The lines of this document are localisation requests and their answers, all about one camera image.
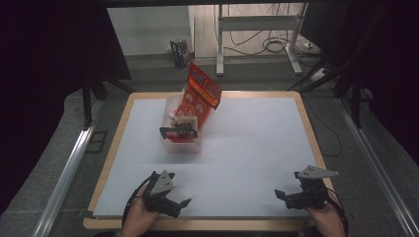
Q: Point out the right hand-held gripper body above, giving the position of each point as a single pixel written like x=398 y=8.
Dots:
x=314 y=194

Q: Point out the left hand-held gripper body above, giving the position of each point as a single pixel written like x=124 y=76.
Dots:
x=154 y=194

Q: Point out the clear plastic container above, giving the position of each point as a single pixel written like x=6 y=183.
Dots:
x=171 y=146

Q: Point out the small red and black packet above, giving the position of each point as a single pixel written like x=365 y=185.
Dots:
x=179 y=133

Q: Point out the clear spout pouch red edge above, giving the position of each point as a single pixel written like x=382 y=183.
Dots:
x=186 y=120

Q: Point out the large red snack bag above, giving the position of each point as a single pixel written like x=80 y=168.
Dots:
x=201 y=95

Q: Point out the person's right hand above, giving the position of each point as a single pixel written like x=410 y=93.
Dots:
x=327 y=220

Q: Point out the person's left hand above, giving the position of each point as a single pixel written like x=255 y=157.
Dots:
x=140 y=220

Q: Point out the white table mat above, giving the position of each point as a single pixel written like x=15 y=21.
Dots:
x=247 y=158

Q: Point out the black stand legs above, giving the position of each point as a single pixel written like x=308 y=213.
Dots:
x=355 y=98
x=87 y=102

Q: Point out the white power strip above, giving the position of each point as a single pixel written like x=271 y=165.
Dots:
x=318 y=74

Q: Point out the dark curtain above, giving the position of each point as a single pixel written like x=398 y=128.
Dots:
x=388 y=59
x=42 y=65

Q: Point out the white metal stand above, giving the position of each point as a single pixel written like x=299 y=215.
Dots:
x=257 y=23

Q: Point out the aluminium rail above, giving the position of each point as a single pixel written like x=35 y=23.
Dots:
x=375 y=164
x=66 y=171

